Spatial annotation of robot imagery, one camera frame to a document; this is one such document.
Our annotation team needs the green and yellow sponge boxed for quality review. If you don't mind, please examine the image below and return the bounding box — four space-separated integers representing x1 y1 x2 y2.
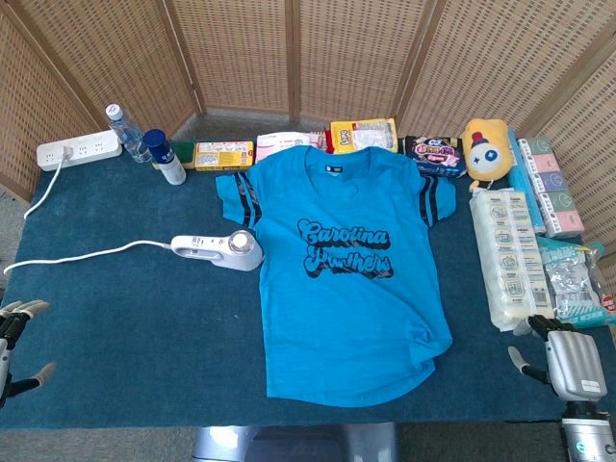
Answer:
152 140 197 170

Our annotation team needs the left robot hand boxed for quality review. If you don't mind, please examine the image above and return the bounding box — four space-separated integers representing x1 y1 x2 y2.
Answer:
0 298 57 408

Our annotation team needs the pink and white packet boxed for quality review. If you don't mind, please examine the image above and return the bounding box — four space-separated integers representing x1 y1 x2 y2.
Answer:
253 132 328 165

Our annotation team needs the pastel tissue multipack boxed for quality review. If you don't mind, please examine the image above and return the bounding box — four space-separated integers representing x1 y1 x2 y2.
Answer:
517 137 586 240

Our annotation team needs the dark sanitary pad package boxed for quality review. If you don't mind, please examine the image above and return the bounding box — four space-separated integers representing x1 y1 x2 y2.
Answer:
402 134 469 179

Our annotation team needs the dark teal carpet mat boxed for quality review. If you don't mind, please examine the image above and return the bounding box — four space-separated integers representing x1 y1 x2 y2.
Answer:
0 148 616 430

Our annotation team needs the blue Carolina Panthers shirt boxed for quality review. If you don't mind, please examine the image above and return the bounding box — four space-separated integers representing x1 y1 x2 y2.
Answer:
215 145 457 409

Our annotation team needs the white power strip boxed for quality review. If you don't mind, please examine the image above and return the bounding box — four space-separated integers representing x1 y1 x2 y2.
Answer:
37 129 122 172

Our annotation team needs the white steamer power cord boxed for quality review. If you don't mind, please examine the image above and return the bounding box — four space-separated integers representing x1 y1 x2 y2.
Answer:
3 146 173 276

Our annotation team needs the white bottle with blue cap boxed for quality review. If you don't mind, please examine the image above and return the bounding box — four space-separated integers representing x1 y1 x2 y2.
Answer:
142 128 188 187

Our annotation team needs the white handheld garment steamer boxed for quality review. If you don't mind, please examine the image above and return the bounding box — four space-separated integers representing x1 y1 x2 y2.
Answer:
170 229 265 272

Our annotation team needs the yellow snack bag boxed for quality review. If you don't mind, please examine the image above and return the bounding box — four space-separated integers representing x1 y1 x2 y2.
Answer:
329 117 399 156

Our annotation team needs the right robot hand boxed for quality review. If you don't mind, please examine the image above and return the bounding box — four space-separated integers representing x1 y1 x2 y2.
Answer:
507 313 608 403

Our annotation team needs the yellow cardboard box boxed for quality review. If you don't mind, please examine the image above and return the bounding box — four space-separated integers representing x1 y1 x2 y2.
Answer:
193 141 255 172

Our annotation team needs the teal and white sachet bag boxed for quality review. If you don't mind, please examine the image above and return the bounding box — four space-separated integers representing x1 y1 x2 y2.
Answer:
536 235 616 333

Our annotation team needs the clear plastic water bottle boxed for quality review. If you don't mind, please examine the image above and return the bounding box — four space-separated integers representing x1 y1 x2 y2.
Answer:
105 103 153 164

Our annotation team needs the long white cotton pad pack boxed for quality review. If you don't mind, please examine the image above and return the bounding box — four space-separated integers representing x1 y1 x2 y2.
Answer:
469 188 555 333

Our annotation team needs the light blue long pack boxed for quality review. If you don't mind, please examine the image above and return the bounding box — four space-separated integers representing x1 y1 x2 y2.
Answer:
507 127 548 236

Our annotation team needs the yellow plush toy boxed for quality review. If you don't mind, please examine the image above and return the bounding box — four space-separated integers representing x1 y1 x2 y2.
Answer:
461 117 511 193

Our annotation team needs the woven rattan folding screen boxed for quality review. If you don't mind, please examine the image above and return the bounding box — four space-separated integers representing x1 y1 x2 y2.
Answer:
0 0 616 285

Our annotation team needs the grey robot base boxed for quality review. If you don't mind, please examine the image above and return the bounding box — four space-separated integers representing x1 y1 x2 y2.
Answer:
192 422 400 462

